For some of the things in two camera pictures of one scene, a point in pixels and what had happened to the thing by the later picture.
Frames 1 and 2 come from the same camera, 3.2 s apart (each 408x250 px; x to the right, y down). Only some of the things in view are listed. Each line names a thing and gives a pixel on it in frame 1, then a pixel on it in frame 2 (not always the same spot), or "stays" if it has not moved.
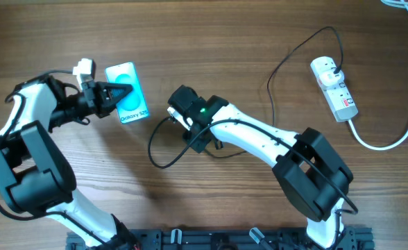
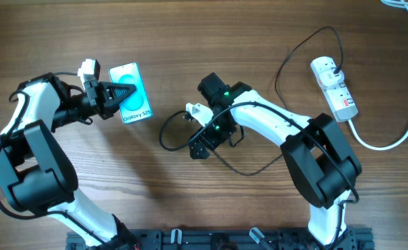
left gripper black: x=96 y=93 stays
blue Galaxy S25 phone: x=133 y=107 stays
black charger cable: x=273 y=69 → x=278 y=96
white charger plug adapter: x=329 y=79 stays
